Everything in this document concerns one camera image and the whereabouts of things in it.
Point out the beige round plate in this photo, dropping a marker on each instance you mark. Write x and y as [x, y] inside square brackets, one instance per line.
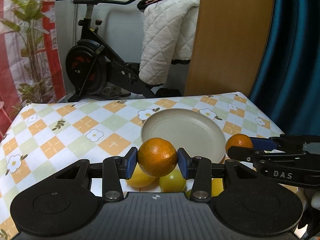
[195, 131]

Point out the white quilted blanket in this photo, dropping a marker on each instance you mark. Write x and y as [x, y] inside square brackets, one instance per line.
[169, 29]

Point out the yellow lemon at right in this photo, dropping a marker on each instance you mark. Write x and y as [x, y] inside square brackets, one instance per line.
[217, 186]

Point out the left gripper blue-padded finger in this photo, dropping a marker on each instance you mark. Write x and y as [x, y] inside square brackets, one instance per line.
[263, 144]

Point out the small bright orange tangerine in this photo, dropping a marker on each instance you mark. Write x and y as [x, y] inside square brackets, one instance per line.
[240, 140]

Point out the green apple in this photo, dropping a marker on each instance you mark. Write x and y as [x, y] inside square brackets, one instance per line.
[187, 194]

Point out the yellow-green round fruit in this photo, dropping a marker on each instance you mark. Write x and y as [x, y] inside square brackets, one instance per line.
[173, 182]

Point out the red printed backdrop curtain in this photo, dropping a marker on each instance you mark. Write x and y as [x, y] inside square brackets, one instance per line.
[30, 66]

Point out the black exercise bike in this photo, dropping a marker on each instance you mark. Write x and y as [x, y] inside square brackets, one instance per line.
[92, 63]

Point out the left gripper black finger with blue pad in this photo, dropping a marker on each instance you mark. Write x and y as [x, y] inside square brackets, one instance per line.
[111, 171]
[201, 170]

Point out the checkered floral tablecloth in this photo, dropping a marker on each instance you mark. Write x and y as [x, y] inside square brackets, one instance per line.
[45, 138]

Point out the large yellow lemon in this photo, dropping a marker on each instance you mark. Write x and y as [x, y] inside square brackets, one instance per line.
[139, 179]

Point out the brownish speckled orange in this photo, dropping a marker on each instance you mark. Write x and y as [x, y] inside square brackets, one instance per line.
[157, 157]

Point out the wooden board panel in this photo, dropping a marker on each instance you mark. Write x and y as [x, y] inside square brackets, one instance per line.
[230, 40]

